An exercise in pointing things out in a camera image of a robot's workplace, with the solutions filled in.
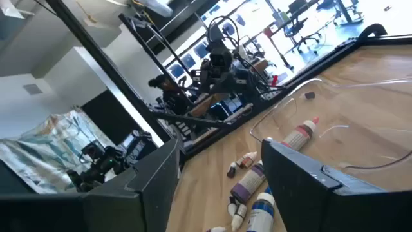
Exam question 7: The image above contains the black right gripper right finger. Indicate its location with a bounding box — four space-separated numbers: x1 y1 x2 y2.
260 137 412 232

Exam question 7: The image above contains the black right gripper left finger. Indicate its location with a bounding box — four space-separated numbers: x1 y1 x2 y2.
0 137 185 232

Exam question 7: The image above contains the large blue food coloring bottle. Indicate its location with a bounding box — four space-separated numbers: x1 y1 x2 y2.
246 186 276 232

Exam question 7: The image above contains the large red food coloring bottle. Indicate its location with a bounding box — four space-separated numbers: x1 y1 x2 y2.
281 116 321 152

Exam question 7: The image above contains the large purple food coloring bottle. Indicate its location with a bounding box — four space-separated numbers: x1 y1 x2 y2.
229 160 267 204

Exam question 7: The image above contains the small red food coloring bottle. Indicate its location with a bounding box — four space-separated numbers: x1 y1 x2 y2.
230 203 248 232

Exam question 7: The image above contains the clear plastic bin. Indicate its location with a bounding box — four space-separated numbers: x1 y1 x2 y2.
250 76 412 171

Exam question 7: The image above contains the teal patterned cloth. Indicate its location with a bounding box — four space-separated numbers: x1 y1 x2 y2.
0 109 117 194

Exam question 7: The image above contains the person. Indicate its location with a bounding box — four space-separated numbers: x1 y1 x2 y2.
147 73 189 115

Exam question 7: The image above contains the black office chair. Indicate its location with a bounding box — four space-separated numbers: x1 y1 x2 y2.
283 0 324 54

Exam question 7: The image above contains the black aluminium table frame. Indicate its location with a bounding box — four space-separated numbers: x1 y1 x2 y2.
44 0 412 159

